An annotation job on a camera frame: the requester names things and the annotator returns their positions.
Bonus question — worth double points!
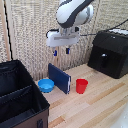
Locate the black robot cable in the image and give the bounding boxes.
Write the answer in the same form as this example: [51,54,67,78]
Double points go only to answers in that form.
[79,18,128,37]

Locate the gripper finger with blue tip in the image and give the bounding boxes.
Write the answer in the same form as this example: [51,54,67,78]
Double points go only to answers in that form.
[52,46,59,57]
[65,45,72,55]

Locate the black fabric storage box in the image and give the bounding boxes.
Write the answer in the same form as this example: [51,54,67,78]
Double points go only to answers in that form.
[0,59,51,128]

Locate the white paper sheet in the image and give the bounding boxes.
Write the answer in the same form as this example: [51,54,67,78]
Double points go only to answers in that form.
[109,28,128,36]

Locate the red cup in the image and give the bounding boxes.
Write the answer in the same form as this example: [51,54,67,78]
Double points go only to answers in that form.
[75,78,89,95]

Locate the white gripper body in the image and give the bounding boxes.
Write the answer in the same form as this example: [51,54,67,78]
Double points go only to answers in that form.
[45,27,81,48]

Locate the black paper shredder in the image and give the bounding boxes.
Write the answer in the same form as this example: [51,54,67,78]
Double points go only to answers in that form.
[87,29,128,80]

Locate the blue bowl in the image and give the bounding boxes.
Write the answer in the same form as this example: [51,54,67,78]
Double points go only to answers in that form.
[37,78,56,94]

